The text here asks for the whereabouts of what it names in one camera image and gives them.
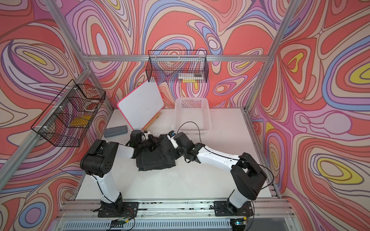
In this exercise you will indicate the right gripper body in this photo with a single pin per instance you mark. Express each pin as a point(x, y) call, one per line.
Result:
point(181, 151)

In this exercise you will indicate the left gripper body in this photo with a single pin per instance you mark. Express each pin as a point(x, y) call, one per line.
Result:
point(147, 144)

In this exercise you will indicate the black long pants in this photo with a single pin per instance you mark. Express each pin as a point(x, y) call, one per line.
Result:
point(157, 159)

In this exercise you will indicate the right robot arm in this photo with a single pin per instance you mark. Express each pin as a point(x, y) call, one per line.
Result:
point(248, 176)

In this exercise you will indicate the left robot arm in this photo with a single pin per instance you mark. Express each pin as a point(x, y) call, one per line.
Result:
point(99, 160)

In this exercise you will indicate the wooden whiteboard stand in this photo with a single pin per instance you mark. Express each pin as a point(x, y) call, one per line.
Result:
point(157, 115)

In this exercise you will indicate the white plastic basket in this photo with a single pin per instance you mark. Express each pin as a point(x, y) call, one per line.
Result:
point(192, 115)

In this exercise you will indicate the pink framed whiteboard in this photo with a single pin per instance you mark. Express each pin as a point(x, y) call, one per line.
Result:
point(141, 105)

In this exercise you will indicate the grey eraser block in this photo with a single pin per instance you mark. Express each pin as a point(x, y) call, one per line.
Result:
point(115, 131)

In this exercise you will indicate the yellow item in basket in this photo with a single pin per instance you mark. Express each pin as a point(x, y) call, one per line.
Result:
point(80, 122)

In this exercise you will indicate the silver box in basket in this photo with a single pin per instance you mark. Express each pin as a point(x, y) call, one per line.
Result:
point(190, 76)

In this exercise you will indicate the green circuit board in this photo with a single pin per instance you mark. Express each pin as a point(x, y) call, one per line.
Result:
point(118, 223)

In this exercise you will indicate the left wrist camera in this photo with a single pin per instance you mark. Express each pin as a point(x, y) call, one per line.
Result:
point(136, 137)

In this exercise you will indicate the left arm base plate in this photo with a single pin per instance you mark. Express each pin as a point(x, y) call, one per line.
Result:
point(118, 210)

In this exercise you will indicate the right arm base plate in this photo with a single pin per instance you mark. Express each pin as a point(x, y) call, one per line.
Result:
point(226, 209)

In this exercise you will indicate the black wire basket back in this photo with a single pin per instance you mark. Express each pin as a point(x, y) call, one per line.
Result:
point(163, 66)

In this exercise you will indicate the black wire basket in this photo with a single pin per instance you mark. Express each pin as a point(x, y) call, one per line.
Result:
point(163, 66)
point(75, 99)

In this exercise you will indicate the black wire basket left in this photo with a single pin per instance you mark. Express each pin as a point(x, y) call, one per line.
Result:
point(75, 99)

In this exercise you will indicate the aluminium front rail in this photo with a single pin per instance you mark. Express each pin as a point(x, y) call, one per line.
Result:
point(182, 208)

